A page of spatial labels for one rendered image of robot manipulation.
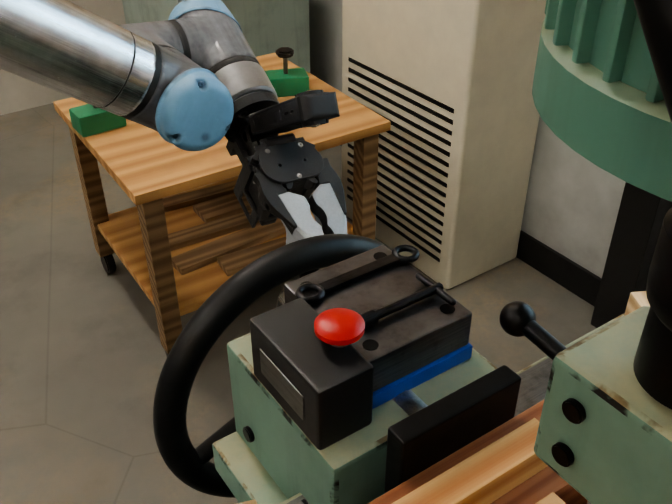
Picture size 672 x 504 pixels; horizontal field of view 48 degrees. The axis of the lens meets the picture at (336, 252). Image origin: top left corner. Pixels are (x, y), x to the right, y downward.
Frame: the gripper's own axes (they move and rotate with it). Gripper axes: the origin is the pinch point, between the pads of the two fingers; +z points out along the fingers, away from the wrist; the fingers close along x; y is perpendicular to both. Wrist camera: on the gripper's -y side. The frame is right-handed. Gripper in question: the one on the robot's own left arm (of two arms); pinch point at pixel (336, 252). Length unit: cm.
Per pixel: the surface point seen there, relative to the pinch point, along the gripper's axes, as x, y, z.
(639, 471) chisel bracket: 12.7, -33.3, 28.5
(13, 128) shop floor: -19, 196, -176
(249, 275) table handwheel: 13.5, -8.2, 3.4
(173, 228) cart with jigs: -31, 116, -71
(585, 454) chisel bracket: 12.7, -30.7, 26.9
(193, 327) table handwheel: 18.5, -5.1, 5.0
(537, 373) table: -2.0, -14.0, 20.7
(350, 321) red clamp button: 16.1, -23.2, 14.6
